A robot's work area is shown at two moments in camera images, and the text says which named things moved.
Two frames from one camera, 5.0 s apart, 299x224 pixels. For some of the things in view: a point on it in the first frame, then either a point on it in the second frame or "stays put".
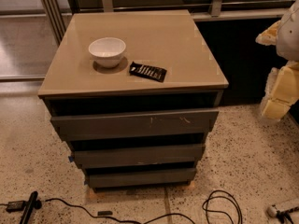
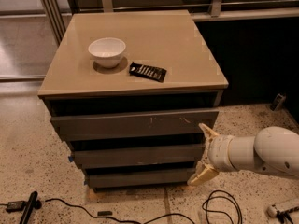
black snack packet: (149, 72) stays put
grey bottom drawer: (135, 177) stays put
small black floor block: (105, 213) stays put
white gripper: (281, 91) → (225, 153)
